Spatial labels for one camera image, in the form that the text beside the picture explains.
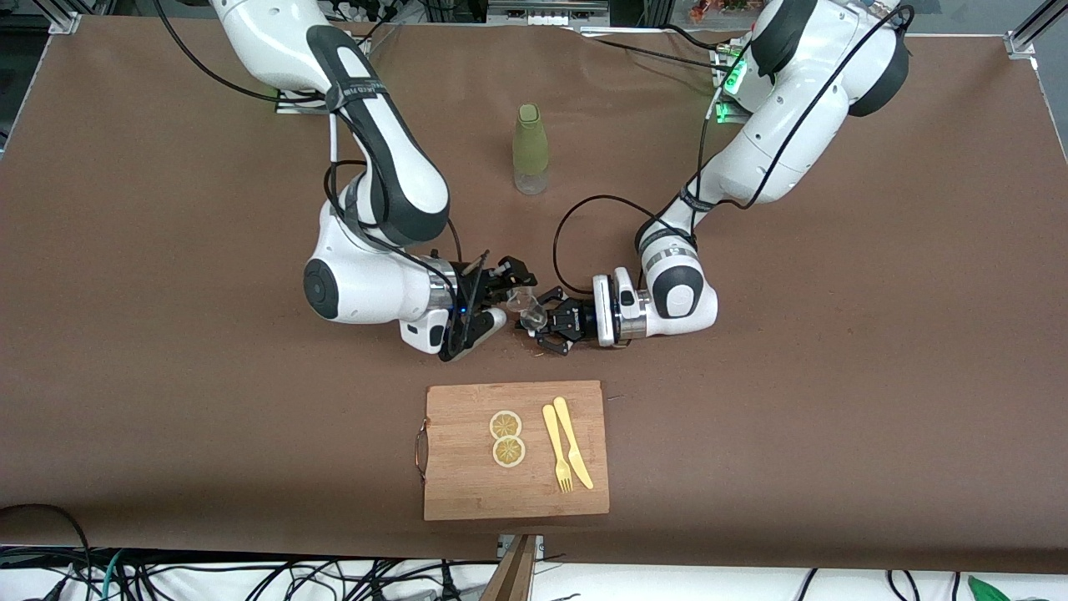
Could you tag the yellow lemon slice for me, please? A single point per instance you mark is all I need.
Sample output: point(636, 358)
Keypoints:
point(509, 452)
point(505, 424)

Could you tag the small metal bracket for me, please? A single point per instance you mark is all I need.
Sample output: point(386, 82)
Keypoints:
point(503, 544)

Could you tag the yellow plastic fork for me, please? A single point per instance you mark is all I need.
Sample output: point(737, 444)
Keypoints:
point(552, 434)

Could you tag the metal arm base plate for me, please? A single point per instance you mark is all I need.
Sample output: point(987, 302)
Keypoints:
point(300, 107)
point(724, 118)

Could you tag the yellow plastic knife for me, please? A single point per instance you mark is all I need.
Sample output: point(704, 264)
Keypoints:
point(567, 430)

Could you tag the wooden beam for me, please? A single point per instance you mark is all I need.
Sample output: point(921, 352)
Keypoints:
point(513, 576)

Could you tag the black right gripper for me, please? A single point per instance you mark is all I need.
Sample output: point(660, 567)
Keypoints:
point(492, 282)

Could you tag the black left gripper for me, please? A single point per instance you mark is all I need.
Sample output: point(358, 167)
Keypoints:
point(577, 317)

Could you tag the green sleeved glass bottle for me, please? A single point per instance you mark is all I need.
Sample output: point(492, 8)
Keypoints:
point(530, 142)

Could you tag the aluminium frame corner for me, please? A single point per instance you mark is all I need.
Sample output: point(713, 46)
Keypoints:
point(65, 18)
point(1022, 43)

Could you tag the brown table cover sheet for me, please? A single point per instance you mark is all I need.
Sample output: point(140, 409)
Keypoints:
point(209, 417)

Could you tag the clear glass measuring cup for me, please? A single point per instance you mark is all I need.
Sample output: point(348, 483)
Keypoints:
point(521, 300)

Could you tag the green plastic object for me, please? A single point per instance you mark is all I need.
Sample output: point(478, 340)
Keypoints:
point(989, 591)

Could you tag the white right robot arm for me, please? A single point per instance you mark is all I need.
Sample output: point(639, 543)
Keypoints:
point(384, 167)

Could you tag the wooden cutting board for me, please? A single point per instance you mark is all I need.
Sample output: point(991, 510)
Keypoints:
point(467, 484)

